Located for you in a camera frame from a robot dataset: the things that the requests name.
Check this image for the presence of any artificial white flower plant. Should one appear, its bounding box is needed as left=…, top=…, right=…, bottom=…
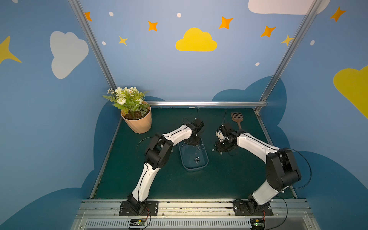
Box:
left=103, top=87, right=150, bottom=120

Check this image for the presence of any brown slotted scoop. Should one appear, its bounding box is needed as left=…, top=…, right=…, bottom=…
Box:
left=231, top=112, right=244, bottom=129

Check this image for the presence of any terracotta flower pot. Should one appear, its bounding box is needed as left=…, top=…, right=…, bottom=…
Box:
left=121, top=102, right=152, bottom=134

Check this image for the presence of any aluminium front rail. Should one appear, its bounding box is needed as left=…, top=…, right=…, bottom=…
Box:
left=71, top=198, right=320, bottom=230

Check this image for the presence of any right small circuit board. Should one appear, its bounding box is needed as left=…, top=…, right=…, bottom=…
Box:
left=250, top=218, right=265, bottom=230

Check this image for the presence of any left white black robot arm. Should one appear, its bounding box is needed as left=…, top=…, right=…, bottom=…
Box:
left=127, top=118, right=204, bottom=212

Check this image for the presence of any small circuit board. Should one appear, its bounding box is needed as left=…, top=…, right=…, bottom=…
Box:
left=250, top=218, right=265, bottom=230
left=129, top=219, right=147, bottom=228

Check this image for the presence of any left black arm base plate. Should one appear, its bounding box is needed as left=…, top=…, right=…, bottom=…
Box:
left=119, top=200, right=159, bottom=216

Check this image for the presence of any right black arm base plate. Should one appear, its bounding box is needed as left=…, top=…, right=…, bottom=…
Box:
left=233, top=199, right=273, bottom=216

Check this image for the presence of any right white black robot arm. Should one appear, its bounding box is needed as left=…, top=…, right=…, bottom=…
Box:
left=216, top=123, right=302, bottom=212

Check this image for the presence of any left small circuit board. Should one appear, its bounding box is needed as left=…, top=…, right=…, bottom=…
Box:
left=129, top=219, right=147, bottom=228

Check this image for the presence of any translucent blue storage box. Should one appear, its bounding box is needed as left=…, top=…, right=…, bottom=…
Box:
left=179, top=140, right=209, bottom=172

